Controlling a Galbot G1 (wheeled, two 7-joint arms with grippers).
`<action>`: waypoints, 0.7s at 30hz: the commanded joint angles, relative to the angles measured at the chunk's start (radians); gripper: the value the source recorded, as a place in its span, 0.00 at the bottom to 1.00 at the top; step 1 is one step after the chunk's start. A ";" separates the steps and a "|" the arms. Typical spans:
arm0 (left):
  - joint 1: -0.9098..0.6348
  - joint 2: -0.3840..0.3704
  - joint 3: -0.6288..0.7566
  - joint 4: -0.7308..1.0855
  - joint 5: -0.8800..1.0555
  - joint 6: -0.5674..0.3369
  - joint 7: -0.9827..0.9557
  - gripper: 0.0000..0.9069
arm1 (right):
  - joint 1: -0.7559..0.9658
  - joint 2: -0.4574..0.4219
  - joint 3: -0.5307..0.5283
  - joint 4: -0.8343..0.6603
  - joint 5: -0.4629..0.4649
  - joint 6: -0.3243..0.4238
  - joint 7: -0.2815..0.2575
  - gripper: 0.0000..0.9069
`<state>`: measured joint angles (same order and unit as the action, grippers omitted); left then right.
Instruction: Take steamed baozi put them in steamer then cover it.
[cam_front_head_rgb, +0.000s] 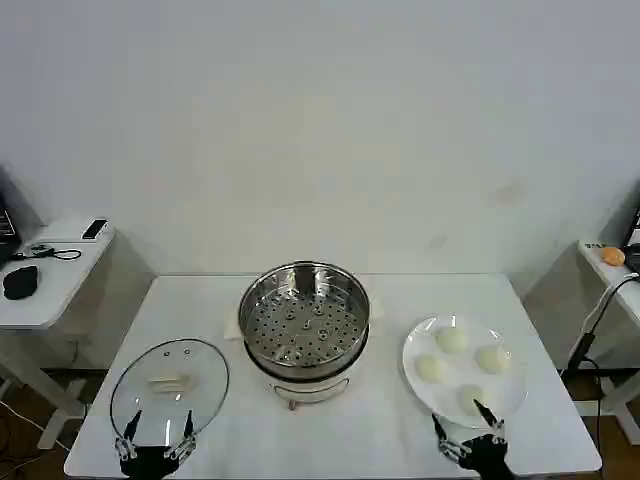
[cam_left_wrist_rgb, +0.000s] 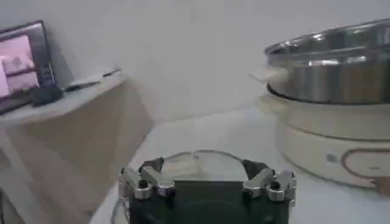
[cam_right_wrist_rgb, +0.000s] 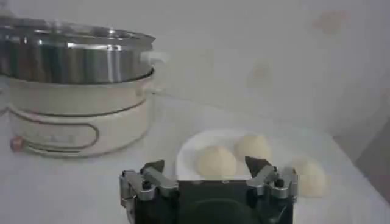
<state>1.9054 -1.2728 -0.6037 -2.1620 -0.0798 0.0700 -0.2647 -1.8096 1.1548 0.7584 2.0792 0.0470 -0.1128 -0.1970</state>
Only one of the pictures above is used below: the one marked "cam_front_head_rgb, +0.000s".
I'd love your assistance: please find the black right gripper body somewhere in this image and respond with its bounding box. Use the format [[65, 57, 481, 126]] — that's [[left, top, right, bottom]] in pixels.
[[457, 433, 514, 480]]

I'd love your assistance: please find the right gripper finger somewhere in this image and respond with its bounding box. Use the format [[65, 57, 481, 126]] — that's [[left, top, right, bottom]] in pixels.
[[472, 398, 507, 446], [430, 412, 472, 459]]

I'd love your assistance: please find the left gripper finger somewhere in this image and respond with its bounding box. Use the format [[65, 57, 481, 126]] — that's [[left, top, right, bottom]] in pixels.
[[163, 409, 198, 461], [113, 409, 144, 460]]

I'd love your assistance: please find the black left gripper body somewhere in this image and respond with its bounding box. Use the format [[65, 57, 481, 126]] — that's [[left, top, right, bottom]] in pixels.
[[118, 445, 175, 480]]

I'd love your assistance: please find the white steamed bun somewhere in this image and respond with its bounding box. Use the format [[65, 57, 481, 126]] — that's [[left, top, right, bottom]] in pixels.
[[474, 344, 511, 375], [434, 327, 469, 355], [414, 353, 448, 385], [457, 383, 494, 417]]

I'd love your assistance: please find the white round plate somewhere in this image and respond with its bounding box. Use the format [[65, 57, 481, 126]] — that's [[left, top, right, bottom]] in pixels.
[[402, 314, 529, 429]]

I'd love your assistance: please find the glass pot lid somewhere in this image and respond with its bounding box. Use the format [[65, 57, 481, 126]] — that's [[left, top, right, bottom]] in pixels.
[[109, 338, 231, 449]]

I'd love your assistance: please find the small white table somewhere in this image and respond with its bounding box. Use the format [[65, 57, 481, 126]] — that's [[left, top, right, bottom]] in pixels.
[[63, 272, 604, 480]]

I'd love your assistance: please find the white steamer base pot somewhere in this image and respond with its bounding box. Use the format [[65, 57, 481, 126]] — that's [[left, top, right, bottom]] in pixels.
[[243, 324, 371, 412]]

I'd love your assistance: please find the white desk with rounded corner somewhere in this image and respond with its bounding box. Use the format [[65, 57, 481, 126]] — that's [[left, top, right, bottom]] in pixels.
[[0, 215, 116, 451]]

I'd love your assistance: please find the steel perforated steamer basket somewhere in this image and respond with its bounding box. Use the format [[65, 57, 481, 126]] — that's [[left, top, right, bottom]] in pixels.
[[237, 259, 372, 369]]

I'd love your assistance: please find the black computer mouse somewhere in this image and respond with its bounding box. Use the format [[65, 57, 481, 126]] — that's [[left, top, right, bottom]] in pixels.
[[2, 265, 40, 301]]

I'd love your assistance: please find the orange round object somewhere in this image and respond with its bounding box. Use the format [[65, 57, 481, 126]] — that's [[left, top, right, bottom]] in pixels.
[[599, 245, 628, 267]]

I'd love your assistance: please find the small black and white device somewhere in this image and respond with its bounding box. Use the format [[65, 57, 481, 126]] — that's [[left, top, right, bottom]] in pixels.
[[81, 218, 109, 241]]

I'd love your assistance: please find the dark laptop with lit screen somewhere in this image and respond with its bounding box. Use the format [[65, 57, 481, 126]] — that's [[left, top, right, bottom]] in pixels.
[[623, 207, 640, 275], [0, 192, 24, 267]]

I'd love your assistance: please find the thin white floor cable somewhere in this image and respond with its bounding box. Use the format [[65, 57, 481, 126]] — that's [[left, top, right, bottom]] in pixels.
[[0, 398, 72, 454]]

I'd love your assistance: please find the black power cable with adapter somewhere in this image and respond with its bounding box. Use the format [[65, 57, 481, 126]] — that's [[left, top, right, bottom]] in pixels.
[[558, 273, 640, 417]]

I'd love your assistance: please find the black looped cable with dongle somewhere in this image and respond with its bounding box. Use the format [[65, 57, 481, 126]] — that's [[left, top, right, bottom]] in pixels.
[[10, 242, 83, 262]]

